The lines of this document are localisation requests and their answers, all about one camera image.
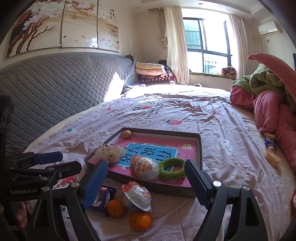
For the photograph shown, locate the dark cardboard box tray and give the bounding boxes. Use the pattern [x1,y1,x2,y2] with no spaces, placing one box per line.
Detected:
[84,127,203,198]

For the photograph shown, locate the stack of folded blankets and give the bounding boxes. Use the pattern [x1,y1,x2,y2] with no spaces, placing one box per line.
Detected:
[135,62,173,85]

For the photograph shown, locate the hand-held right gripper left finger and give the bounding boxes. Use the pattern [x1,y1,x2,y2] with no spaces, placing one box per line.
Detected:
[25,159,109,241]

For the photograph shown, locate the strawberry printed bedsheet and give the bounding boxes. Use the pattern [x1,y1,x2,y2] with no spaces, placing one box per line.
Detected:
[21,85,296,241]

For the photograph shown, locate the person's left hand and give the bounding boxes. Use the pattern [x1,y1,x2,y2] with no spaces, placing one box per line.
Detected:
[0,201,30,230]

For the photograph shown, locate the dark blue snack packet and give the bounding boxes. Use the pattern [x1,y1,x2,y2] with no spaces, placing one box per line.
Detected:
[89,185,117,211]

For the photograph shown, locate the red and white scrunchie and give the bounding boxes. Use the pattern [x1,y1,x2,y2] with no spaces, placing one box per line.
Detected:
[290,186,296,210]

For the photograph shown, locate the green blanket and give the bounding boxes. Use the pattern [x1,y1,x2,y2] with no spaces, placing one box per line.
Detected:
[232,63,296,107]

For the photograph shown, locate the pink book with blue label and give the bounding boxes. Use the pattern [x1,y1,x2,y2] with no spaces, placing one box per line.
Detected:
[91,136,197,187]

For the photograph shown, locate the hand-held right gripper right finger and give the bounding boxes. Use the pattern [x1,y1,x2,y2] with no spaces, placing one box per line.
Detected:
[184,159,269,241]

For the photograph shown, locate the patterned cushion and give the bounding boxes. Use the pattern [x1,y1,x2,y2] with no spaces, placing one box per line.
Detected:
[221,66,237,77]

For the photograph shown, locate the small blue snack packet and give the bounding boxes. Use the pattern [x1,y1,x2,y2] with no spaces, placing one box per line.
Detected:
[264,137,277,150]

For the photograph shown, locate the white air conditioner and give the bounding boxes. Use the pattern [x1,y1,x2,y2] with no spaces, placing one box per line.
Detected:
[257,21,279,36]

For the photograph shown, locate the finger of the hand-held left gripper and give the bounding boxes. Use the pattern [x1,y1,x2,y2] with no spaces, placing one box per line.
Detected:
[13,161,82,183]
[7,151,63,172]

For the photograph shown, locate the pink blanket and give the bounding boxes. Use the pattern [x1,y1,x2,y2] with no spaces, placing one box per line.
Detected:
[230,53,296,169]

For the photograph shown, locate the green fuzzy ring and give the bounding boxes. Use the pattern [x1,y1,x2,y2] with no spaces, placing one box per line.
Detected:
[158,156,186,181]

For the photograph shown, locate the red toy egg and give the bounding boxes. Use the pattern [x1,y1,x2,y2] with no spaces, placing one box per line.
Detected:
[129,155,160,181]

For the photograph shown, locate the cream curtain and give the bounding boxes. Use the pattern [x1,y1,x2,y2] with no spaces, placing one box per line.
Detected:
[229,14,245,70]
[158,6,190,85]

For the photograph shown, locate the orange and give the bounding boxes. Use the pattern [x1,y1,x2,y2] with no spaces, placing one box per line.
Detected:
[106,200,126,218]
[129,211,152,231]

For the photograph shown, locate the dark framed window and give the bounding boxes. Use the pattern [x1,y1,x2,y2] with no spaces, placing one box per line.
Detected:
[183,17,233,76]

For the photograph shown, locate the floral wall painting panels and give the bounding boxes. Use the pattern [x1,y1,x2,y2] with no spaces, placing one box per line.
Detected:
[6,0,121,58]

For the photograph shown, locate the large yellow biscuit packet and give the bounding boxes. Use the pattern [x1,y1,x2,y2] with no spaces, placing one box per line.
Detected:
[263,149,281,168]

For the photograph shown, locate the blue toy egg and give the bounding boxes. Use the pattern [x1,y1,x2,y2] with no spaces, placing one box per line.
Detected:
[122,181,152,212]

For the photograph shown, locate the grey quilted headboard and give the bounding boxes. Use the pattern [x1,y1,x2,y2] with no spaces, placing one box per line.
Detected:
[0,52,136,156]

